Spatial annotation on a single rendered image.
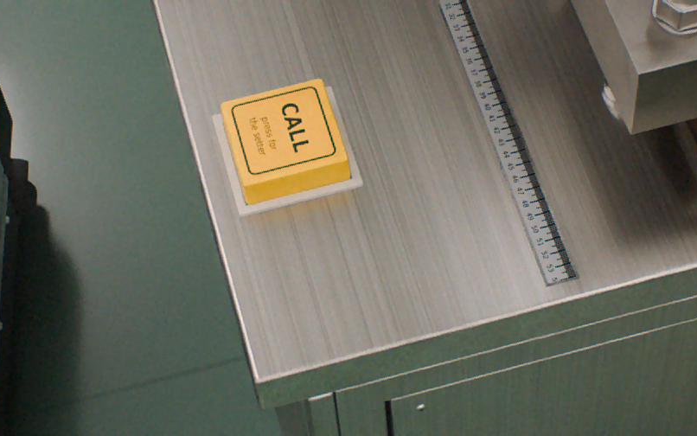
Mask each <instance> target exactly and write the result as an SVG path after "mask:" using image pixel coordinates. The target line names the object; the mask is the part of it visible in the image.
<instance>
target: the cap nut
mask: <svg viewBox="0 0 697 436"><path fill-rule="evenodd" d="M651 16H652V19H653V21H654V23H655V24H656V26H657V27H658V28H659V29H661V30H662V31H664V32H665V33H668V34H670V35H674V36H679V37H690V36H695V35H697V0H654V1H653V3H652V6H651Z"/></svg>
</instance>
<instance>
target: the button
mask: <svg viewBox="0 0 697 436"><path fill-rule="evenodd" d="M221 116H222V120H223V125H224V127H225V131H226V134H227V140H228V143H229V146H230V149H231V152H232V155H233V160H234V164H235V167H236V170H237V174H238V177H239V180H240V186H241V188H242V192H243V195H244V198H245V201H246V203H247V204H249V205H251V204H254V203H258V202H264V201H268V200H271V199H275V198H279V197H282V196H287V195H291V194H295V193H298V192H302V191H305V190H309V189H315V188H319V187H322V186H326V185H330V184H332V183H339V182H342V181H346V180H348V179H349V178H350V168H349V157H348V154H347V152H346V149H345V146H344V143H343V141H342V136H341V133H340V131H339V128H338V125H337V122H336V117H335V114H334V112H333V109H332V106H331V104H330V101H329V96H328V94H327V91H326V88H325V85H324V83H323V81H322V80H321V79H316V80H310V81H306V82H303V83H299V84H296V85H292V86H288V87H282V88H279V89H275V90H271V91H268V92H264V93H258V94H254V95H251V96H247V97H244V98H240V99H234V100H230V101H227V102H223V103H222V104H221Z"/></svg>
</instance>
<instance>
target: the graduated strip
mask: <svg viewBox="0 0 697 436"><path fill-rule="evenodd" d="M435 1H436V3H437V6H438V9H439V11H440V14H441V16H442V18H443V21H444V25H445V27H446V29H447V32H448V34H449V37H450V39H451V43H452V45H453V48H454V50H455V52H456V55H457V58H458V61H459V63H460V66H461V68H462V70H463V72H464V77H465V79H466V81H467V83H468V86H469V89H470V92H471V94H472V97H473V100H474V101H475V104H476V108H477V110H478V112H479V115H480V117H481V120H482V122H483V126H484V128H485V131H486V133H487V135H488V138H489V141H490V143H491V146H492V149H493V151H494V153H495V155H496V160H497V162H498V164H499V166H500V169H501V172H502V175H503V177H504V180H505V183H506V184H507V187H508V191H509V194H510V195H511V198H512V200H513V203H514V205H515V209H516V211H517V214H518V215H519V218H520V221H521V225H522V226H523V229H524V232H525V234H526V236H527V238H528V243H529V245H530V247H531V249H532V252H533V255H534V258H535V260H536V263H537V265H538V267H539V270H540V274H541V276H542V278H543V281H544V283H545V286H546V287H549V286H552V285H557V284H561V283H565V282H568V281H572V280H575V279H580V277H579V274H578V271H577V269H576V266H575V265H574V262H573V260H572V256H571V254H570V252H569V249H568V247H567V244H566V241H565V239H564V236H563V234H562V232H561V230H560V226H559V223H558V222H557V219H556V217H555V214H554V212H553V209H552V206H551V204H550V201H549V200H548V197H547V193H546V191H545V189H544V187H543V184H542V182H541V179H540V176H539V174H538V171H537V169H536V167H535V165H534V161H533V159H532V157H531V154H530V152H529V149H528V146H527V144H526V141H525V139H524V137H523V135H522V132H521V128H520V126H519V124H518V122H517V119H516V117H515V114H514V111H513V109H512V106H511V105H510V102H509V100H508V96H507V94H506V92H505V89H504V87H503V84H502V81H501V79H500V76H499V74H498V72H497V70H496V66H495V63H494V62H493V59H492V57H491V54H490V52H489V49H488V46H487V44H486V41H485V40H484V37H483V33H482V31H481V29H480V27H479V24H478V22H477V19H476V16H475V13H474V11H473V9H472V7H471V4H470V0H435Z"/></svg>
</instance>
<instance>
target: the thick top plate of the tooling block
mask: <svg viewBox="0 0 697 436"><path fill-rule="evenodd" d="M653 1H654V0H572V4H573V6H574V8H575V10H576V12H577V14H578V17H579V20H580V21H581V24H582V26H583V28H584V30H585V33H586V35H587V37H588V40H589V42H590V44H591V47H592V49H593V51H594V53H595V55H596V57H597V59H598V63H599V65H600V67H601V69H602V71H603V73H604V77H605V78H606V80H607V82H608V85H609V87H610V89H611V92H612V94H613V96H614V98H615V101H616V102H617V106H618V108H619V110H620V112H621V114H622V116H623V119H624V122H625V124H626V125H627V127H628V130H629V132H630V134H636V133H638V132H642V131H648V130H652V129H655V128H659V127H663V126H666V125H672V124H675V123H679V122H682V121H686V120H690V119H696V118H697V35H695V36H690V37H679V36H674V35H670V34H668V33H665V32H664V31H662V30H661V29H659V28H658V27H657V26H656V24H655V23H654V21H653V19H652V16H651V6H652V3H653Z"/></svg>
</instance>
